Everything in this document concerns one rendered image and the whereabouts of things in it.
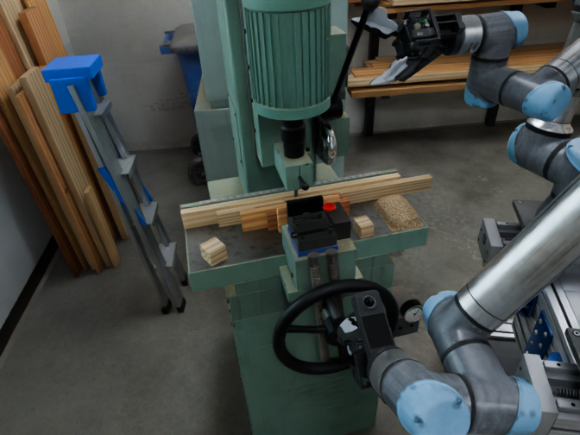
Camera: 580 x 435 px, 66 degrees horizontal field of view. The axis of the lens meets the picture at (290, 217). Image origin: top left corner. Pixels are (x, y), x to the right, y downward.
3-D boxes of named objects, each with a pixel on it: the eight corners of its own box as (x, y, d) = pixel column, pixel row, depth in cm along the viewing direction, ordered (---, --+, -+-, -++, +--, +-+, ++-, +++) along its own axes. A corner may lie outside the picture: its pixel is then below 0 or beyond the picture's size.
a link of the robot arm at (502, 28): (525, 56, 94) (536, 12, 89) (478, 62, 92) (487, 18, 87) (501, 47, 100) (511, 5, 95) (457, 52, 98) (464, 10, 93)
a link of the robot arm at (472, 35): (457, 30, 97) (469, 63, 95) (438, 33, 96) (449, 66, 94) (475, 6, 90) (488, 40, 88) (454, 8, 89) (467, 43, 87)
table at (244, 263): (194, 323, 98) (189, 304, 94) (186, 239, 122) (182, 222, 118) (445, 268, 108) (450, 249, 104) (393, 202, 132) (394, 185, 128)
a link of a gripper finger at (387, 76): (376, 70, 83) (405, 40, 86) (367, 87, 89) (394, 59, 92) (388, 80, 83) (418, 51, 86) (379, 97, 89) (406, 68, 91)
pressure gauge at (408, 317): (401, 329, 122) (405, 309, 118) (396, 318, 125) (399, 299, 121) (423, 324, 123) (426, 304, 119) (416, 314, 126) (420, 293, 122)
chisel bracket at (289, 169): (286, 197, 110) (285, 167, 105) (274, 170, 121) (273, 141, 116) (315, 192, 111) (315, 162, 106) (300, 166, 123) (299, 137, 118)
